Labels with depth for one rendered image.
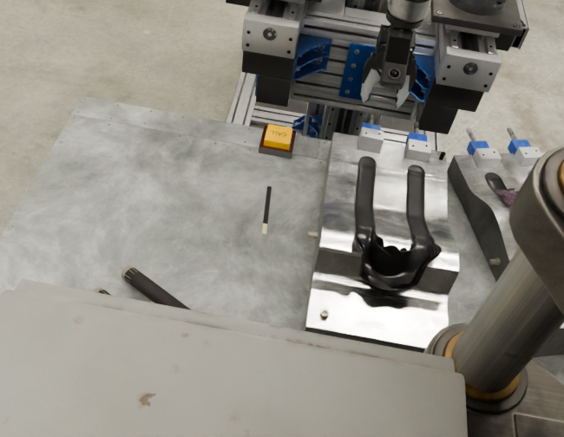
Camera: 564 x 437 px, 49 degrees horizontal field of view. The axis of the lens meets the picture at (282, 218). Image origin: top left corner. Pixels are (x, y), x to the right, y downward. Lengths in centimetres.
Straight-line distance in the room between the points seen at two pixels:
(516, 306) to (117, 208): 99
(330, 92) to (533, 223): 139
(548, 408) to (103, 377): 43
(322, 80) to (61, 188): 78
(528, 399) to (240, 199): 87
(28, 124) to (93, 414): 248
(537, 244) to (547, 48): 340
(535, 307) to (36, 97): 263
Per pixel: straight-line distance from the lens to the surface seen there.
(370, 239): 119
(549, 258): 44
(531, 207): 44
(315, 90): 180
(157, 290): 116
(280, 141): 145
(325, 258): 115
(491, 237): 137
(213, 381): 38
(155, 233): 130
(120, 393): 38
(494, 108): 321
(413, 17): 121
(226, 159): 145
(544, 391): 67
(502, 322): 54
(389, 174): 136
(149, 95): 290
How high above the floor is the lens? 182
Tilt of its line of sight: 49 degrees down
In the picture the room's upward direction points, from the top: 9 degrees clockwise
